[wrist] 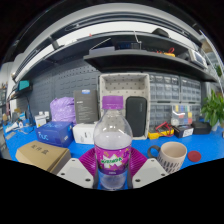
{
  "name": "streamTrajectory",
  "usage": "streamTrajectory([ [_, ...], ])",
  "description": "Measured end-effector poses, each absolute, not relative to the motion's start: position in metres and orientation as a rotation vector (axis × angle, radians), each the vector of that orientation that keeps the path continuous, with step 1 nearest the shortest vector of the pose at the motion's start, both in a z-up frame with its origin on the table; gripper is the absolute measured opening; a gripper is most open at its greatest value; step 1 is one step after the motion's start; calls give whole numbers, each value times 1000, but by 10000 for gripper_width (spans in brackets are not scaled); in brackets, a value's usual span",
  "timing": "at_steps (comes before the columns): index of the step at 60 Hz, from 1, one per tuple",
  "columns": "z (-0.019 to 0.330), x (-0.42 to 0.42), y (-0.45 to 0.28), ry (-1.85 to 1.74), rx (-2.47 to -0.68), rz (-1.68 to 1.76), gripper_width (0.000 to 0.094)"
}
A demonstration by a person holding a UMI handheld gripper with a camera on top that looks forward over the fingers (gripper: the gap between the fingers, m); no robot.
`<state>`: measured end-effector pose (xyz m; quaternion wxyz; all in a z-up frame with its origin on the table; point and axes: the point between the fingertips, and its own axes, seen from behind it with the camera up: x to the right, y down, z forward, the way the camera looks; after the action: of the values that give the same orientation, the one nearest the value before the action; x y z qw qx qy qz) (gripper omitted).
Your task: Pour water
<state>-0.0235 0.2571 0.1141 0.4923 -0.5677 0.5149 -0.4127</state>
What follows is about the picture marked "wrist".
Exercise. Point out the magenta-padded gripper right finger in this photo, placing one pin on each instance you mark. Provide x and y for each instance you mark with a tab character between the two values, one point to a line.
150	170

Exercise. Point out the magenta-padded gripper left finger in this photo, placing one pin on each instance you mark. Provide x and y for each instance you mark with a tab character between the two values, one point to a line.
75	171

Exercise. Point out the clear purple-capped drink bottle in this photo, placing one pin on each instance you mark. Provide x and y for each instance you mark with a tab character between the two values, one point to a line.
112	143

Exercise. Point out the beige patterned mug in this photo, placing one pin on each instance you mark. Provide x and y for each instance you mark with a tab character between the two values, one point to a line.
171	156

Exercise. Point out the white product box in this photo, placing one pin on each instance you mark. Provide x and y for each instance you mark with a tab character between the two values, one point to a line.
83	133

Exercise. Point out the brown cardboard box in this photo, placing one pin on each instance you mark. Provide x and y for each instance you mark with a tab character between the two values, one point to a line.
40	153

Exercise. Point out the yellow multimeter with red leads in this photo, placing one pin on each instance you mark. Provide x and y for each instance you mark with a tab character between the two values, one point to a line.
160	131

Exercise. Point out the blue product box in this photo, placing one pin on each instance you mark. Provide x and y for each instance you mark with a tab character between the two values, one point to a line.
55	133

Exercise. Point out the flat round red coaster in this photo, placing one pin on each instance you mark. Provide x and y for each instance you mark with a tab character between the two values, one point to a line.
194	156

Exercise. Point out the black box with white label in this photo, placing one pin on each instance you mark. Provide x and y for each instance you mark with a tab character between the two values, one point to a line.
183	131

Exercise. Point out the black rectangular case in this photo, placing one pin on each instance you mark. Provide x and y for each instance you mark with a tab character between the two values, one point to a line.
136	116

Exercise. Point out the grey small-parts drawer cabinet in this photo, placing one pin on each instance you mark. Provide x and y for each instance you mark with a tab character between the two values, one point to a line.
164	87
190	90
160	113
197	111

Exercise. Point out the small white labelled box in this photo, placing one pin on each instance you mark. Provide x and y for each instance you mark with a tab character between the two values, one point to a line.
40	120

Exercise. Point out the purple plastic bag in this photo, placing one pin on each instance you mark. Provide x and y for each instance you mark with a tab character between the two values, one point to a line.
62	110

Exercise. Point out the clear organizer with coloured parts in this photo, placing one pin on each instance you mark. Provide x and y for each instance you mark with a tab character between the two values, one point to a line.
181	115

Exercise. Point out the dark grey upright box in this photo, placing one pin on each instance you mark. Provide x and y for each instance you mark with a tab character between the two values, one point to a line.
86	106

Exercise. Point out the flat black case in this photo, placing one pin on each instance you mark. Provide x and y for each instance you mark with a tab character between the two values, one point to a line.
201	127

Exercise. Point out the green potted plant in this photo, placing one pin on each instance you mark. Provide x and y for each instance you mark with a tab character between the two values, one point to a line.
213	110

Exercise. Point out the beige perforated tray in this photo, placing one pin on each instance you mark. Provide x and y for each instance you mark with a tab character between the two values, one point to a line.
123	85

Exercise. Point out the teal bin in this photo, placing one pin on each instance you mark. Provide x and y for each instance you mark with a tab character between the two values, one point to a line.
23	85

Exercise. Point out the black workbench shelving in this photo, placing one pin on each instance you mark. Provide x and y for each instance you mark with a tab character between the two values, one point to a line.
140	63

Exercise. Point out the white benchtop oscilloscope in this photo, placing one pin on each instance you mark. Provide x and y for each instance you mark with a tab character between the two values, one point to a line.
199	59

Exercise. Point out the hanging green plant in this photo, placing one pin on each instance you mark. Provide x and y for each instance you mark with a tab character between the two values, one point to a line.
219	70

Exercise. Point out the dark blue storage bin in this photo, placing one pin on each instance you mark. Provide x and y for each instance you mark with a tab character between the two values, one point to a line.
128	45
101	50

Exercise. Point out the white metal rack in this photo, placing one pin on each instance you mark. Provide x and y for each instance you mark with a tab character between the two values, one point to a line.
216	50

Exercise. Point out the black dome-shaped device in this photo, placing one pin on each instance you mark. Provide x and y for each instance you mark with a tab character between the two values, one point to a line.
160	32

